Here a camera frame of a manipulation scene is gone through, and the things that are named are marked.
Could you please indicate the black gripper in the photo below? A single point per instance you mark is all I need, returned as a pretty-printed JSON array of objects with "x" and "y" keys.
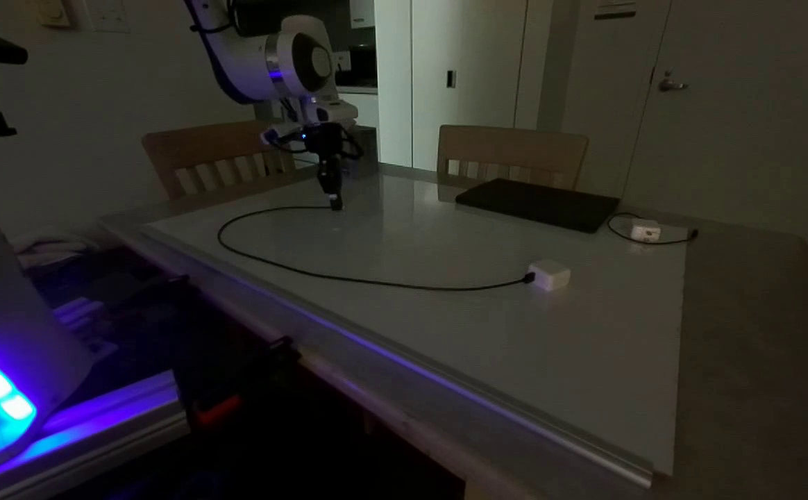
[{"x": 331, "y": 156}]

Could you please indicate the white charger block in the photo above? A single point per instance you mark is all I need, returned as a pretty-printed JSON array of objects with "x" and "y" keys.
[{"x": 547, "y": 277}]

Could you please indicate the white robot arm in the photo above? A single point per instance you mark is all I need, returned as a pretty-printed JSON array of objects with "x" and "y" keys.
[{"x": 255, "y": 56}]

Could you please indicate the wooden slat-back chair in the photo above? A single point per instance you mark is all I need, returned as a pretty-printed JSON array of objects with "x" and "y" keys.
[
  {"x": 516, "y": 149},
  {"x": 209, "y": 155}
]

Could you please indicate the white board mat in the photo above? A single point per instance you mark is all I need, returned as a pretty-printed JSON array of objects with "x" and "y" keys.
[{"x": 421, "y": 335}]

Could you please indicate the black laptop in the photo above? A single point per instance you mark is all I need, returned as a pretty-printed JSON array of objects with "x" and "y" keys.
[{"x": 536, "y": 203}]

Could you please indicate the small white adapter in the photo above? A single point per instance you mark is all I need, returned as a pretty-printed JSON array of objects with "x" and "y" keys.
[{"x": 646, "y": 231}]

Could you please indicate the grey slanted panel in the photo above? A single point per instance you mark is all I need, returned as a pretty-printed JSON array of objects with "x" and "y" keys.
[{"x": 5, "y": 280}]

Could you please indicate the door sign plate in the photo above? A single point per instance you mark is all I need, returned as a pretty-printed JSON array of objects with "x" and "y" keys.
[{"x": 614, "y": 10}]

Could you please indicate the aluminium cart frame rail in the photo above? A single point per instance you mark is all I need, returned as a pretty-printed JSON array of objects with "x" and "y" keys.
[{"x": 99, "y": 431}]

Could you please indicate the wall switch plate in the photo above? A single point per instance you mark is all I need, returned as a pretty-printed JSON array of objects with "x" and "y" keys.
[{"x": 57, "y": 12}]

